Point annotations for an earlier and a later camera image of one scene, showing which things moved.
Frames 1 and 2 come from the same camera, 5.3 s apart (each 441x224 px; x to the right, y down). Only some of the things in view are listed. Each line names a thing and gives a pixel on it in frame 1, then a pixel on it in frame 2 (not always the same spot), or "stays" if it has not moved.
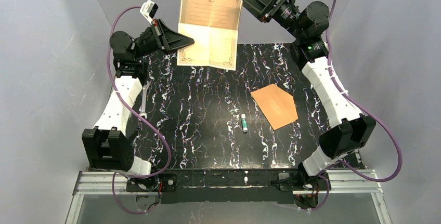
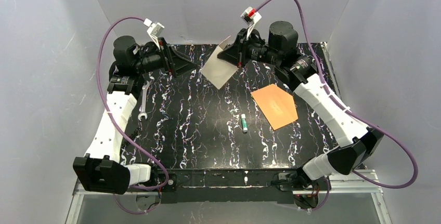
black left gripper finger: x=172 y=40 -> x=179 y=64
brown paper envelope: x=276 y=106 stays
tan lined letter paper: x=209 y=13 -> x=217 y=70
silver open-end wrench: x=143 y=113 stays
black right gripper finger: x=263 y=3 -> x=233 y=53
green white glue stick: x=244 y=123 stays
